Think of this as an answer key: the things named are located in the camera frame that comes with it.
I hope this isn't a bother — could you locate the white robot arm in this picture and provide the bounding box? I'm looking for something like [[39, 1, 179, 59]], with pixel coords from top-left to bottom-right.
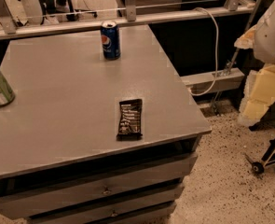
[[234, 0, 275, 127]]

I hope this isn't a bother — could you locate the aluminium frame rail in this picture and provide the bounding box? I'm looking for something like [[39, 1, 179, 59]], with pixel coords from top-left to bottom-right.
[[0, 0, 260, 40]]

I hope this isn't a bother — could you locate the middle grey drawer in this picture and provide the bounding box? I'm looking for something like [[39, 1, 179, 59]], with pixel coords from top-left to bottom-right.
[[29, 182, 184, 224]]

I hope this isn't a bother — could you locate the white cylindrical post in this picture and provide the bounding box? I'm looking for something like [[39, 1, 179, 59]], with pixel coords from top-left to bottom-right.
[[21, 0, 43, 25]]

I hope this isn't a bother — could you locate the black wheeled cart base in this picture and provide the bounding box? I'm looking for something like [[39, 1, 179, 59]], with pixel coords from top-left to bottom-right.
[[245, 138, 275, 175]]

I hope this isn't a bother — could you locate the blue pepsi can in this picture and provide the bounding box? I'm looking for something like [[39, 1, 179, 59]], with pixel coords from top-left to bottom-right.
[[100, 21, 120, 60]]

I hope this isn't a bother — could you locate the grey drawer cabinet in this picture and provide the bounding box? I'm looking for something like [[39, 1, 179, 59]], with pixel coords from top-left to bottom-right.
[[0, 24, 213, 224]]

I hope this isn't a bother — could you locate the top grey drawer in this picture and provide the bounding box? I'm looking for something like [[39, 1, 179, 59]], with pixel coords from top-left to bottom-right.
[[0, 152, 198, 219]]

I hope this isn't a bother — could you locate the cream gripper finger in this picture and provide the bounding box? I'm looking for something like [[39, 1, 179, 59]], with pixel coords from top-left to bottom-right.
[[234, 25, 256, 49], [238, 63, 275, 127]]

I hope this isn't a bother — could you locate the black snack bar wrapper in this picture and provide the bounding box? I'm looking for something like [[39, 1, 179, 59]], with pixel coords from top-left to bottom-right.
[[117, 99, 143, 140]]

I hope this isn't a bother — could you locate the grey drawer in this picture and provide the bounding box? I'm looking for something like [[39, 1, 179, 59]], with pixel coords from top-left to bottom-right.
[[29, 182, 184, 224], [0, 152, 198, 219], [89, 201, 177, 224]]

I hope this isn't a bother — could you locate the bottom grey drawer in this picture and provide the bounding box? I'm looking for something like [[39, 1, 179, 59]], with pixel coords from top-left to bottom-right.
[[89, 201, 177, 224]]

